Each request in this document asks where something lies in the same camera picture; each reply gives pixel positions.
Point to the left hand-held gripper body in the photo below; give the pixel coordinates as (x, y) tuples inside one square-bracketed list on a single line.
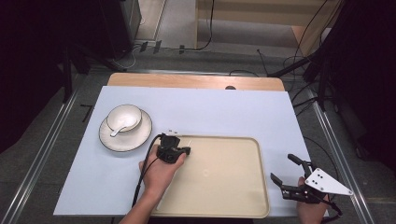
[(168, 152)]

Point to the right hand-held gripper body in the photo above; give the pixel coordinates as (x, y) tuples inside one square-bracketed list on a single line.
[(327, 183)]

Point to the white plate with dark rim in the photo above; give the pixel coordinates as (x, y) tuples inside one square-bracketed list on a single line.
[(137, 140)]

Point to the beige plastic tray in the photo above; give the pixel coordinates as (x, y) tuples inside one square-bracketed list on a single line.
[(224, 174)]

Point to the white ceramic spoon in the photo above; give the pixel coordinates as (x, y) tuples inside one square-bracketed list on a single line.
[(129, 120)]

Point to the white ribbed bowl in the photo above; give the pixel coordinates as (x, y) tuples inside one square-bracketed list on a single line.
[(116, 112)]

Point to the person's left hand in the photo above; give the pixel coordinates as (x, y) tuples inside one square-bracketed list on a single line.
[(158, 177)]

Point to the person's right hand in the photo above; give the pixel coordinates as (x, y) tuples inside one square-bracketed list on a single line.
[(311, 213)]

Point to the pale blue table mat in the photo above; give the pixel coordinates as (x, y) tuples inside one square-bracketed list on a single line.
[(202, 112)]

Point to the black curtain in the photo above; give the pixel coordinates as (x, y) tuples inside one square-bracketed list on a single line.
[(31, 62), (367, 77)]

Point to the black stand leg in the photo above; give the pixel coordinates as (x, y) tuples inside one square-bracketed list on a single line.
[(67, 77)]

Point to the black cabinet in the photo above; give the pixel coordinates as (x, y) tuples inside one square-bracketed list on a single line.
[(121, 28)]

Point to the beige wooden counter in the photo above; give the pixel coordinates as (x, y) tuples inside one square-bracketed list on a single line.
[(249, 12)]

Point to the metal floor rail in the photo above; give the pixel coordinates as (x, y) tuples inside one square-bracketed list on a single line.
[(37, 165), (339, 155)]

